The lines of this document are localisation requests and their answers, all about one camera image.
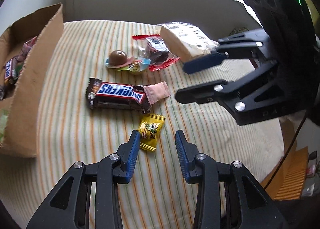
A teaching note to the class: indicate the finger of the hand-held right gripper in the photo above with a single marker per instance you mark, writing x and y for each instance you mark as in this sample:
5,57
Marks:
202,63
197,92

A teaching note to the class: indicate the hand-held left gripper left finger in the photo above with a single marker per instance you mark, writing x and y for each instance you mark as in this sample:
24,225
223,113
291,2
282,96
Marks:
132,156

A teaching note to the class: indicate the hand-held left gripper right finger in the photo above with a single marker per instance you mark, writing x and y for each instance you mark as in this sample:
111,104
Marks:
182,156

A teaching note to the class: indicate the clear-wrapped bread slice pack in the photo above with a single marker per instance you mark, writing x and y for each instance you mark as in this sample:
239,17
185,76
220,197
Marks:
185,41

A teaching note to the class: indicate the yellow candy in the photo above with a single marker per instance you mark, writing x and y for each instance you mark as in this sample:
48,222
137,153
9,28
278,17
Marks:
150,130

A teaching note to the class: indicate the pink candy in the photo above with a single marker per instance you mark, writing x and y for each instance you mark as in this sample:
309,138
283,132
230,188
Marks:
157,91

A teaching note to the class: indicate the red-ended dark snack packet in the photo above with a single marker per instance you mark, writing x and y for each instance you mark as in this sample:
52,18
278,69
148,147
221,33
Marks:
157,51
28,45

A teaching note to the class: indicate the blue-rimmed candy ball blister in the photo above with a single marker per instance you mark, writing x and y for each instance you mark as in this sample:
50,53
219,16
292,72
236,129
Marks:
138,65

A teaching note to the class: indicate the brown chocolate bar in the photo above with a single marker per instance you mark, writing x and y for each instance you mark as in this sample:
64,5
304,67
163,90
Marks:
10,68
117,94

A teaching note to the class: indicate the brown chocolate ball blister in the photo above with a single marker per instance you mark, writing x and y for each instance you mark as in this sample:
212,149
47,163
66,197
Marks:
117,59

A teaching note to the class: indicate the brown cardboard box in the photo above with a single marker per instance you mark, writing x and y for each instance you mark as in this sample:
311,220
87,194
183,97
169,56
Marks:
32,94

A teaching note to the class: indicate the orange corrugated board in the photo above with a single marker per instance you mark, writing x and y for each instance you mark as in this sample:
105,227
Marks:
290,176

